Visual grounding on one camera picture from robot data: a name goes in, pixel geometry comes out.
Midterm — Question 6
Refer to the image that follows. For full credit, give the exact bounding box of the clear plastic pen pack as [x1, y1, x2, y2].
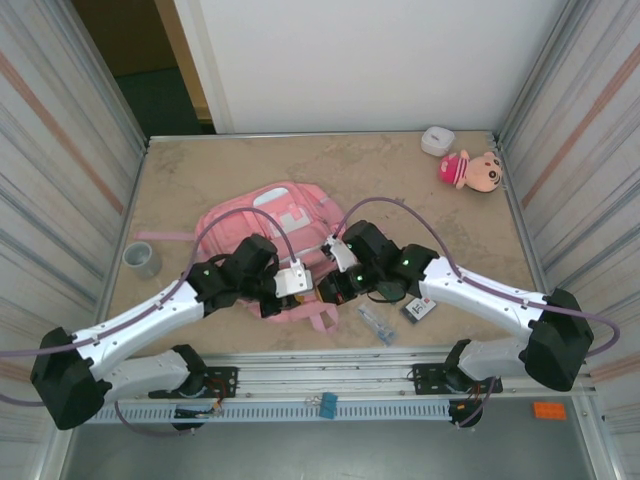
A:
[356, 299, 400, 348]

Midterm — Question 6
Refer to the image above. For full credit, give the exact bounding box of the white black card box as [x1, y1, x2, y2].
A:
[401, 293, 438, 328]

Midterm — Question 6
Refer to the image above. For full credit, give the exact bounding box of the pink student backpack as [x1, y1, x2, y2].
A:
[134, 182, 351, 336]

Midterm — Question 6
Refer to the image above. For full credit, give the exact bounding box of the grey plastic cup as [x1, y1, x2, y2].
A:
[122, 241, 163, 280]

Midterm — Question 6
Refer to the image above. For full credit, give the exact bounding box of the blue binder clip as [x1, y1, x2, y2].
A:
[305, 392, 339, 421]

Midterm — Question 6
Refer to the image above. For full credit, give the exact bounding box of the pink plush doll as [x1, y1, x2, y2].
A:
[438, 148, 507, 194]

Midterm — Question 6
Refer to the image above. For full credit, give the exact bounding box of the small white square box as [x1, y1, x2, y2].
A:
[420, 126, 457, 157]

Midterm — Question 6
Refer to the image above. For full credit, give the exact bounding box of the orange toy brick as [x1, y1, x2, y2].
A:
[532, 401, 568, 422]

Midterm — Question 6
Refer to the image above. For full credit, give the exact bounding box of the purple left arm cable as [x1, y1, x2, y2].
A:
[0, 207, 302, 439]

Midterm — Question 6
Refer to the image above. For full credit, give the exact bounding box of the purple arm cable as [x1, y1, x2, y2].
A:
[0, 207, 302, 439]
[332, 196, 622, 430]

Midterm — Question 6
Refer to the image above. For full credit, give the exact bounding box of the aluminium rail frame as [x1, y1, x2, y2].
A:
[58, 349, 600, 402]

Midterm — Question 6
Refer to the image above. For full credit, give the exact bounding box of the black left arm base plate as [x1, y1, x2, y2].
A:
[147, 366, 240, 400]

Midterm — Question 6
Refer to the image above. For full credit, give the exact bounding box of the grey slotted cable duct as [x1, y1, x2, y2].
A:
[74, 402, 454, 425]

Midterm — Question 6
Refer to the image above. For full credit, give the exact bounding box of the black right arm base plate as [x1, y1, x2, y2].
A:
[409, 363, 504, 397]

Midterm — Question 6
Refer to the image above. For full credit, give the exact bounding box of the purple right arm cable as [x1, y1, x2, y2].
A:
[332, 196, 622, 430]

